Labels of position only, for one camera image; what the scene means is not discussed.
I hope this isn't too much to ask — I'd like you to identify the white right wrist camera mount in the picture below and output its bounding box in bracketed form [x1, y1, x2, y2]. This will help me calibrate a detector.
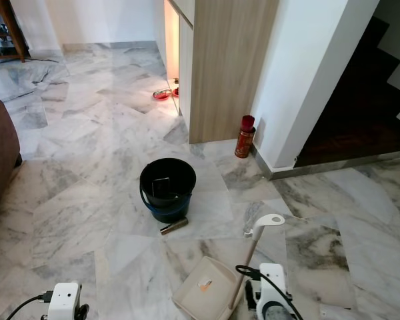
[256, 263, 288, 317]

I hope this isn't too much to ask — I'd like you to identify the bronze cylindrical tube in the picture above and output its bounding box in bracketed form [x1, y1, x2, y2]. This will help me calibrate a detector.
[159, 217, 189, 236]

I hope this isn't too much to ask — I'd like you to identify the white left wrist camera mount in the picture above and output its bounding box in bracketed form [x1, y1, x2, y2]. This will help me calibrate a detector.
[46, 282, 81, 320]

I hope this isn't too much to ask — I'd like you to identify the brown sofa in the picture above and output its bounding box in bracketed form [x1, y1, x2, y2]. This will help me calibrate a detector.
[0, 89, 23, 226]

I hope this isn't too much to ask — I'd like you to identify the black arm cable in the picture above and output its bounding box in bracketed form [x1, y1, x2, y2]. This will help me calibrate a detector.
[5, 291, 53, 320]
[235, 264, 305, 320]

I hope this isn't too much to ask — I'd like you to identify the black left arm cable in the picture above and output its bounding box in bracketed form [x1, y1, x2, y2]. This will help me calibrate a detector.
[5, 291, 53, 320]

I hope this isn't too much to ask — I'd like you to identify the beige long-handled dustpan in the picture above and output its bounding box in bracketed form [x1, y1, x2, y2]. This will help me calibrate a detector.
[171, 213, 286, 320]

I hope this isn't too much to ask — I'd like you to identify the light wood wall cabinet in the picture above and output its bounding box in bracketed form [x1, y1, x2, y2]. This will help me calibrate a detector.
[163, 0, 280, 145]

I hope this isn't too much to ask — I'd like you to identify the black plastic bucket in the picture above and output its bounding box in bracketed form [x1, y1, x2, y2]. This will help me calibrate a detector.
[139, 157, 197, 224]

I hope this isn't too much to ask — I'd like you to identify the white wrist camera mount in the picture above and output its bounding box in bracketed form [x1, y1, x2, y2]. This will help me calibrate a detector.
[256, 263, 288, 317]
[46, 282, 81, 320]

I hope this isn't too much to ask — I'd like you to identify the dark wooden staircase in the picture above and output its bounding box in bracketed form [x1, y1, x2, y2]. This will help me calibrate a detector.
[293, 16, 400, 168]

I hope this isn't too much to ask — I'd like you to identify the dark wooden glass display cabinet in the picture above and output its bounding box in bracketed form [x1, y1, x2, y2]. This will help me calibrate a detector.
[0, 0, 29, 65]

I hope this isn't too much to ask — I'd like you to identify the red spray can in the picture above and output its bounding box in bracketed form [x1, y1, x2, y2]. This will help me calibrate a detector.
[234, 115, 257, 159]

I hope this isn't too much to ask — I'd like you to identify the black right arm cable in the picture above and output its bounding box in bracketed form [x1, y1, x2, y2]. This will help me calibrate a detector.
[235, 264, 305, 320]

